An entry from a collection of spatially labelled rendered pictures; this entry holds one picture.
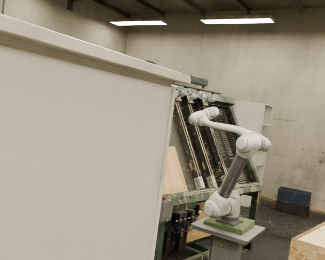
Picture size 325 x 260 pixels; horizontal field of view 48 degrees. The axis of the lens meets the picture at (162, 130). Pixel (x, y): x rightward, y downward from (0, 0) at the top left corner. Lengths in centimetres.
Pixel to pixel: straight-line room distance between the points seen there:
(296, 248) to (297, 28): 767
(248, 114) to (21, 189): 691
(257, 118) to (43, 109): 683
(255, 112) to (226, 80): 202
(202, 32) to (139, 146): 892
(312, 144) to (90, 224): 792
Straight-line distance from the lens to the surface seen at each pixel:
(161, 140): 85
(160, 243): 315
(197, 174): 383
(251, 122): 734
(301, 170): 856
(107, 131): 69
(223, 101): 490
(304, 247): 147
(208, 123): 306
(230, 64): 916
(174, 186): 357
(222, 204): 297
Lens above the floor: 166
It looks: 3 degrees down
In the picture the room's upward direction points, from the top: 7 degrees clockwise
